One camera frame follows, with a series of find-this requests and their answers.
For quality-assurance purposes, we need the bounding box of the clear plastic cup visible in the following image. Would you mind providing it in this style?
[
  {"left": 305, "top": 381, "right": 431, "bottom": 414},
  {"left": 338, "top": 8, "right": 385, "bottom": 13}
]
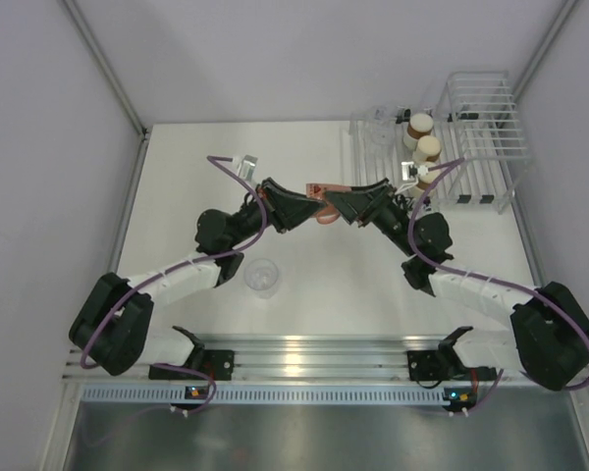
[
  {"left": 366, "top": 104, "right": 394, "bottom": 126},
  {"left": 364, "top": 122, "right": 396, "bottom": 160},
  {"left": 243, "top": 258, "right": 281, "bottom": 299}
]

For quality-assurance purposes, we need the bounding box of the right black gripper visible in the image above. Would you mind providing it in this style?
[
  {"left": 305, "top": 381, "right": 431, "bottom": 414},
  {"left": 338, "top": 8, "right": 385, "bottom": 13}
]
[{"left": 323, "top": 179, "right": 419, "bottom": 258}]

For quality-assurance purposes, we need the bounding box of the orange white ceramic mug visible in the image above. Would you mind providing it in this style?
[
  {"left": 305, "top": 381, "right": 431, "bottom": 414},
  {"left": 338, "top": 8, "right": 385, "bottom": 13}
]
[{"left": 305, "top": 183, "right": 351, "bottom": 225}]

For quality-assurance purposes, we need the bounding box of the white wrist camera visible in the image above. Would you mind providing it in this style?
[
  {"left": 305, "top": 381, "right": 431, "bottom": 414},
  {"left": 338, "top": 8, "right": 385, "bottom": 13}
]
[
  {"left": 397, "top": 161, "right": 429, "bottom": 194},
  {"left": 232, "top": 155, "right": 258, "bottom": 182}
]

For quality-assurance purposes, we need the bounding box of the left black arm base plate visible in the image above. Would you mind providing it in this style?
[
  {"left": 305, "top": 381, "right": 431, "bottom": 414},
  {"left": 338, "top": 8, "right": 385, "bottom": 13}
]
[{"left": 148, "top": 348, "right": 235, "bottom": 382}]

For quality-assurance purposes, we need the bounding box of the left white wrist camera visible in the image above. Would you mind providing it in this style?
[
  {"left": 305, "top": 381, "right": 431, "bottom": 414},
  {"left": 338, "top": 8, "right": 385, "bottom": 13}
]
[{"left": 232, "top": 155, "right": 258, "bottom": 182}]

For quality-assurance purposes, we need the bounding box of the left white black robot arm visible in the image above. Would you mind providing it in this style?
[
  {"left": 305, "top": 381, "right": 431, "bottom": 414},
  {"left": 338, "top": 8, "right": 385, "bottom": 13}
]
[{"left": 69, "top": 179, "right": 326, "bottom": 379}]

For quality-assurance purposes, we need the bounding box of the steel cup brown band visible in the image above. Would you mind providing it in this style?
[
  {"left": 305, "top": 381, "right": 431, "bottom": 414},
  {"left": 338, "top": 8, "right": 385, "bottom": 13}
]
[
  {"left": 411, "top": 170, "right": 440, "bottom": 198},
  {"left": 402, "top": 113, "right": 434, "bottom": 150},
  {"left": 412, "top": 135, "right": 442, "bottom": 163}
]

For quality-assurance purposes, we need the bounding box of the aluminium mounting rail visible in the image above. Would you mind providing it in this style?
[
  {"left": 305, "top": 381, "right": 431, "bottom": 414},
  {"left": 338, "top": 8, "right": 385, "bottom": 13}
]
[{"left": 66, "top": 334, "right": 589, "bottom": 384}]

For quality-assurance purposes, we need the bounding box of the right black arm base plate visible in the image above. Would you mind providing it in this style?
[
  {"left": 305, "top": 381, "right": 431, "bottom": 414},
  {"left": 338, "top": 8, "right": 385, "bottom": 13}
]
[{"left": 406, "top": 350, "right": 447, "bottom": 383}]

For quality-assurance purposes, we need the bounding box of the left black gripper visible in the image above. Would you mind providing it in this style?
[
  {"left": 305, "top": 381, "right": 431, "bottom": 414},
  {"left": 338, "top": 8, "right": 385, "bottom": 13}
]
[{"left": 225, "top": 178, "right": 325, "bottom": 248}]

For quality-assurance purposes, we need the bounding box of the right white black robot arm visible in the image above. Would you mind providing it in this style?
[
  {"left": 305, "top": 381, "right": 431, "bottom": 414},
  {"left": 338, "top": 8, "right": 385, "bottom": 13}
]
[{"left": 323, "top": 181, "right": 589, "bottom": 392}]

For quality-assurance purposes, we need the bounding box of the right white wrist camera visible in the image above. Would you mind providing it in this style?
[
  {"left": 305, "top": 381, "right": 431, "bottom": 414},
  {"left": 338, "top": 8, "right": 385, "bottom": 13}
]
[{"left": 397, "top": 161, "right": 429, "bottom": 194}]

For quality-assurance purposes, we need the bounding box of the white wire dish rack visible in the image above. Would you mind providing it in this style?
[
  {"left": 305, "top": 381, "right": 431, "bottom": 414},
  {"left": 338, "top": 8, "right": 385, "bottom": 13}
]
[{"left": 348, "top": 71, "right": 533, "bottom": 213}]

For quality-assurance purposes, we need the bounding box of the grey slotted cable duct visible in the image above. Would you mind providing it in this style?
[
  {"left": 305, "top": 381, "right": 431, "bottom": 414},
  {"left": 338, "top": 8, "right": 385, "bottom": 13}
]
[{"left": 80, "top": 384, "right": 472, "bottom": 406}]

